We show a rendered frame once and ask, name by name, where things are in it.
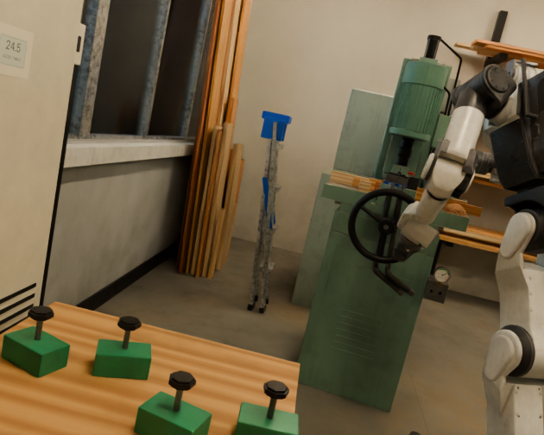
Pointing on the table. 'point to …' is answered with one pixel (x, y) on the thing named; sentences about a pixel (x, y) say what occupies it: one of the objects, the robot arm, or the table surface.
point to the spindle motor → (418, 100)
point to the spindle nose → (404, 151)
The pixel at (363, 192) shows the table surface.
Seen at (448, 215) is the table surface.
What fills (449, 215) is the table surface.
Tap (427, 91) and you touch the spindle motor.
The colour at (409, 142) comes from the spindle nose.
